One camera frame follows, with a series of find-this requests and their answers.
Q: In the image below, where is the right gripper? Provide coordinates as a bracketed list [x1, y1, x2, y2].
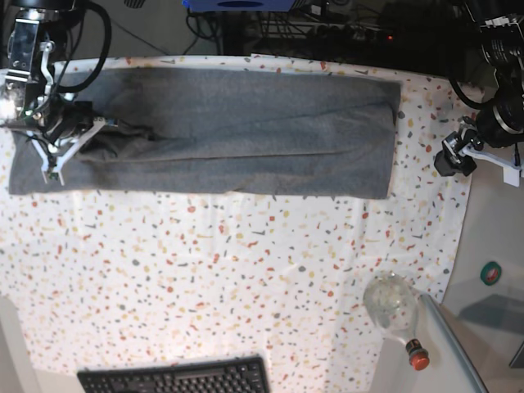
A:
[26, 101, 119, 172]

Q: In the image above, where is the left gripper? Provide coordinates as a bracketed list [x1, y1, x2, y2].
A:
[434, 116, 523, 177]

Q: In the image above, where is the grey t-shirt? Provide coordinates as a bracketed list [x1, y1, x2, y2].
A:
[8, 68, 401, 199]

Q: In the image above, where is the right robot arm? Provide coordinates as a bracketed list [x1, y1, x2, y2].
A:
[1, 1, 115, 179]

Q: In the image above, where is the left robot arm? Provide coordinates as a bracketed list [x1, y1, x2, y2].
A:
[434, 1, 523, 187]

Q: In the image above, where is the green tape roll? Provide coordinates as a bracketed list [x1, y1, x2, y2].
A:
[480, 261, 502, 286]

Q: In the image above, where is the clear bottle with red cap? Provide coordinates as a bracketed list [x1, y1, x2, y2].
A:
[363, 273, 430, 371]

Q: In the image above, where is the blue box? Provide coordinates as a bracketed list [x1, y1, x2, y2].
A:
[182, 0, 310, 12]

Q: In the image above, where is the terrazzo pattern tablecloth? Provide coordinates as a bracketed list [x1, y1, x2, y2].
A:
[1, 55, 470, 392]

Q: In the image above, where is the grey laptop corner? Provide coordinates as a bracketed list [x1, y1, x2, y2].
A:
[509, 342, 524, 369]

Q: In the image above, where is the black computer keyboard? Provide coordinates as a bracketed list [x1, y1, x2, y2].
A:
[77, 356, 271, 393]

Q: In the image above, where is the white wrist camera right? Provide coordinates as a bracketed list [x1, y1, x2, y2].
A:
[41, 163, 65, 186]

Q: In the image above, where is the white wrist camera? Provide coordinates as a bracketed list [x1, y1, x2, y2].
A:
[503, 167, 522, 187]
[41, 163, 65, 186]

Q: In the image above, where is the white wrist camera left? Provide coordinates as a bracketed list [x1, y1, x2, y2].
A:
[503, 167, 522, 187]

